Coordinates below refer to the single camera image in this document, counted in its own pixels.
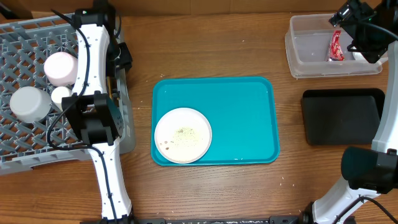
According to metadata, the white napkin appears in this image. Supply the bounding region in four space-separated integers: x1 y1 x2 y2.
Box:
352 52 366 62

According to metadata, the red sauce packet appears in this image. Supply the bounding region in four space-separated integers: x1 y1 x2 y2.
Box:
326 30 345 62

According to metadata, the small white bowl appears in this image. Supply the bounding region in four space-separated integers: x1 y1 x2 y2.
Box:
44 52 78 86

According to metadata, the white cup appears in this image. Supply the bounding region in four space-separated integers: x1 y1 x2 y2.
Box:
50 86 72 111

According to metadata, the grey metal bowl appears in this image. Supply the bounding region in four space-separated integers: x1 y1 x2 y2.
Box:
10 86 52 123

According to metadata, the wooden chopstick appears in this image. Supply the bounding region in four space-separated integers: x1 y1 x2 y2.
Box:
106 77 113 98

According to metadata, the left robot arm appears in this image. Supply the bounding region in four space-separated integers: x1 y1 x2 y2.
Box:
62 1 134 223

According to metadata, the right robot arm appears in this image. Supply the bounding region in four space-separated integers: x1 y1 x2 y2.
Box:
297 0 397 223

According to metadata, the clear plastic waste bin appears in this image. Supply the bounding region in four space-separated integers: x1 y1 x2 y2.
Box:
285 14 388 78

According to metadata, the grey plastic dish rack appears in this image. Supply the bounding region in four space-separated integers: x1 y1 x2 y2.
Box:
0 12 137 177

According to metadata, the black plastic tray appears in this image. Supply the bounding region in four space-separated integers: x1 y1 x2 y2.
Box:
301 88 385 146

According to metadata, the large white plate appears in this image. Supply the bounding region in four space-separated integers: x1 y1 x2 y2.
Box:
153 108 213 164

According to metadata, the teal serving tray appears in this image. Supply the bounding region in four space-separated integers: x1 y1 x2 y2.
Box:
152 77 280 166

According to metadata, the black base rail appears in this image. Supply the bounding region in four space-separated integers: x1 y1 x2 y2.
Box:
80 215 357 224

